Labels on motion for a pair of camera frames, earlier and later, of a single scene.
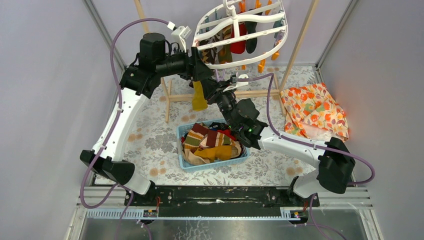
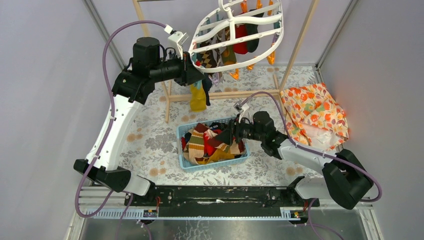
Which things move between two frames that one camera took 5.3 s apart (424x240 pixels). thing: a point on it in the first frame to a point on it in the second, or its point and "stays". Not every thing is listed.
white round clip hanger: [247, 32] stays
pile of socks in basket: [205, 144] stays
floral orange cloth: [311, 111] stays
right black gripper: [210, 87] to [233, 130]
